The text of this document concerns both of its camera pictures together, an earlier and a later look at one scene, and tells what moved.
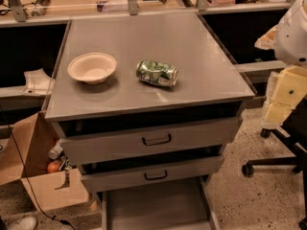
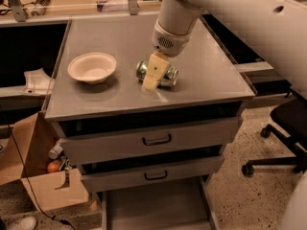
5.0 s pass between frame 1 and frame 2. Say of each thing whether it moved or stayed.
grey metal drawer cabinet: stayed
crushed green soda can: stayed
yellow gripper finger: moved
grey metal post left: stayed
